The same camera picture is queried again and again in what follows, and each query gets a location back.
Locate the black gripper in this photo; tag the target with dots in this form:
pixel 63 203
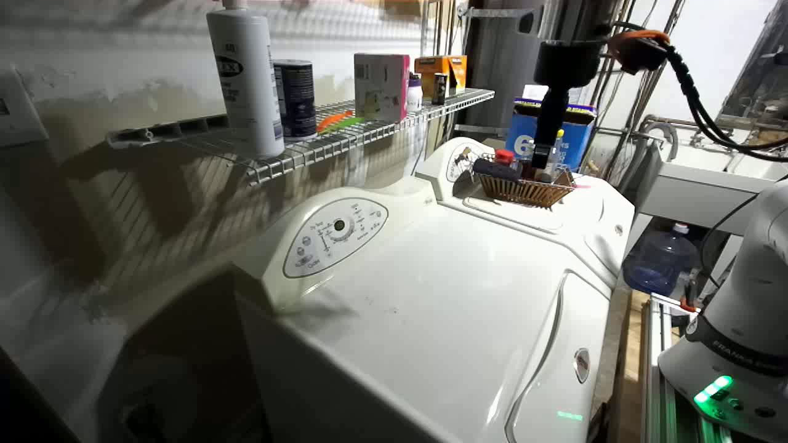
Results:
pixel 572 63

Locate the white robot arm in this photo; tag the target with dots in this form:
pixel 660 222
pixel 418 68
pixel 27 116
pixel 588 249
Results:
pixel 741 329

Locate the white dryer machine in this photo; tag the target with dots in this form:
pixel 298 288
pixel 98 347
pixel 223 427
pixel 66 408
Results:
pixel 593 218

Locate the white washing machine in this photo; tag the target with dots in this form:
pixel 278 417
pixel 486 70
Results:
pixel 426 329

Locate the blue cardboard box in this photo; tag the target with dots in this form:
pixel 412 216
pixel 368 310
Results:
pixel 579 131

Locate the red capped bottle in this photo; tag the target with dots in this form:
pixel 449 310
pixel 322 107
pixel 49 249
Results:
pixel 503 158

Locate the brown wicker basket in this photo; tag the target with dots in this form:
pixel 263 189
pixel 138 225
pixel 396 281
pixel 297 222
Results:
pixel 524 192

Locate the small dark bottle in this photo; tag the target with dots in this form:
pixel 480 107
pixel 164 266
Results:
pixel 438 89

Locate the orange box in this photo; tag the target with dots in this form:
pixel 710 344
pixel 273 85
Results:
pixel 444 64

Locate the grey metal box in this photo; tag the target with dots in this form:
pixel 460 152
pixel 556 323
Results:
pixel 697 197

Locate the blue water jug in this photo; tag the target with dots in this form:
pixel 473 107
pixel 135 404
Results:
pixel 657 261

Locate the pink and green box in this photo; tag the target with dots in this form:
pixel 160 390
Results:
pixel 380 89

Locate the green and orange item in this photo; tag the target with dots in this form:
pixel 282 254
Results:
pixel 337 125

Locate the round dial with display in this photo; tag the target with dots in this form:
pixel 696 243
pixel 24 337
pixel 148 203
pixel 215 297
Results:
pixel 337 228

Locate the oval washer control panel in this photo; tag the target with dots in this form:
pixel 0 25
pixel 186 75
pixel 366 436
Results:
pixel 329 246

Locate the wooden plank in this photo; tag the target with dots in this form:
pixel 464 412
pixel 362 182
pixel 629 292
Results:
pixel 632 371

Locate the dark detergent box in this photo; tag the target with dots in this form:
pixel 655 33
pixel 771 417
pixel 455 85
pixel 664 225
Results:
pixel 297 100

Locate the tall white cylinder bottle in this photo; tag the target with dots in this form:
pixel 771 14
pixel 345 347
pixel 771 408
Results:
pixel 246 81

